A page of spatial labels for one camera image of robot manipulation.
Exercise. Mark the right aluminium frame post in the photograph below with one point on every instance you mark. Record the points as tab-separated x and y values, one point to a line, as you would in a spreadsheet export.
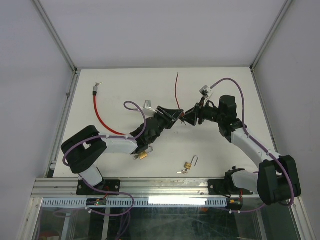
271	33

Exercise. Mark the left aluminium frame post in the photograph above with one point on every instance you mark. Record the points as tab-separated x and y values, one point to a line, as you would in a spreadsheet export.
54	35

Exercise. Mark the black mounting plate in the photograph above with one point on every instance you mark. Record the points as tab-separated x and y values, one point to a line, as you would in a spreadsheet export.
225	188
109	185

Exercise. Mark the medium brass padlock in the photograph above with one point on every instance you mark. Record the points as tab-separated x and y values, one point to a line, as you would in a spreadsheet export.
143	154

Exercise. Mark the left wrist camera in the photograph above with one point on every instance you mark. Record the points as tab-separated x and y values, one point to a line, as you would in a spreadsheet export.
147	109

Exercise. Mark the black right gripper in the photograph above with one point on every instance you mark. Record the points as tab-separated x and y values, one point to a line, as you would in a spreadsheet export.
197	112

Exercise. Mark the red thin-cable padlock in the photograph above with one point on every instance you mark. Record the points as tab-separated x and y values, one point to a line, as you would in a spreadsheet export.
175	91

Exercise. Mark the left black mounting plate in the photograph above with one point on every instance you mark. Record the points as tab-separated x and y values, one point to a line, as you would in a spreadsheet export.
109	185

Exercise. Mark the white slotted cable duct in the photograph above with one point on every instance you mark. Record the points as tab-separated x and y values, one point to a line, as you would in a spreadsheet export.
140	202

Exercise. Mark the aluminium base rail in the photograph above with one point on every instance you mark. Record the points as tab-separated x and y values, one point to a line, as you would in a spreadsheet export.
60	187

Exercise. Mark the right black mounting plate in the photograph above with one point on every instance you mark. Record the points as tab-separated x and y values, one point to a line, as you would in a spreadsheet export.
225	188

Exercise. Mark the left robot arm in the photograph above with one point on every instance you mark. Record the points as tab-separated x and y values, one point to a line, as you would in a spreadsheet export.
81	151

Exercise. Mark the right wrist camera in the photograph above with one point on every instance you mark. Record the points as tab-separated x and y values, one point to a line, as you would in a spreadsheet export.
206	92

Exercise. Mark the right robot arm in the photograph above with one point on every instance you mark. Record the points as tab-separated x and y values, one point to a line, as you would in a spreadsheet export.
277	179

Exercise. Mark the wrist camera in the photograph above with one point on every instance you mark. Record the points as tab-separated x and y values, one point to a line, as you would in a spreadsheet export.
147	109
206	92

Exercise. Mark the small brass long-shackle padlock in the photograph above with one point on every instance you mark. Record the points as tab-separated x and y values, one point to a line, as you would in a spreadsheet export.
188	165

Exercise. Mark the aluminium frame post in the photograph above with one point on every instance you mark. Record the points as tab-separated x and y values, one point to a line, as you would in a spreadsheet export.
271	33
54	35

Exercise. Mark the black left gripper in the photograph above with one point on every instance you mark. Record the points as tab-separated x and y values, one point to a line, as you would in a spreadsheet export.
174	114

